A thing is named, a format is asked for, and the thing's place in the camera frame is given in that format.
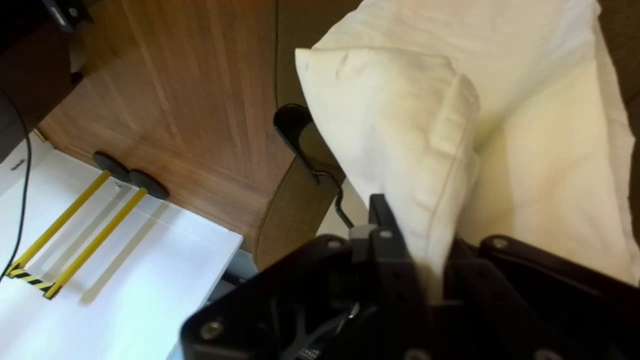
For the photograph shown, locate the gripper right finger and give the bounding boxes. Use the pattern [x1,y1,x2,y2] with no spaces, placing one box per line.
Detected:
[442,235,640,360]

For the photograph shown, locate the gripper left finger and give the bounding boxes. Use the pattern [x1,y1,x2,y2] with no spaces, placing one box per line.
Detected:
[180,194,437,360]

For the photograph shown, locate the white towel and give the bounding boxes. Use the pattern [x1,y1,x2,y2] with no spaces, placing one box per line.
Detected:
[295,0,640,303]

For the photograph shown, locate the white board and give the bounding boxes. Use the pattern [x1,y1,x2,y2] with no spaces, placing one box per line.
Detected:
[0,130,244,360]

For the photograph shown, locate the black metal hook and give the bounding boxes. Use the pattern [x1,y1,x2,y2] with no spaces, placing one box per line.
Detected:
[273,103,355,229]

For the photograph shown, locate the yellow stand with black feet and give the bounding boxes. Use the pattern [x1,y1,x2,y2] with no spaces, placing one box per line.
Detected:
[6,151,170,301]

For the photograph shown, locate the dark brown furniture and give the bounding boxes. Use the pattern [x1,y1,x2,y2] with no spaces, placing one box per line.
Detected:
[0,0,94,163]

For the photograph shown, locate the black cable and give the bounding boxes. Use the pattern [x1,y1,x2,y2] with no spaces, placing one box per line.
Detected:
[0,89,33,282]

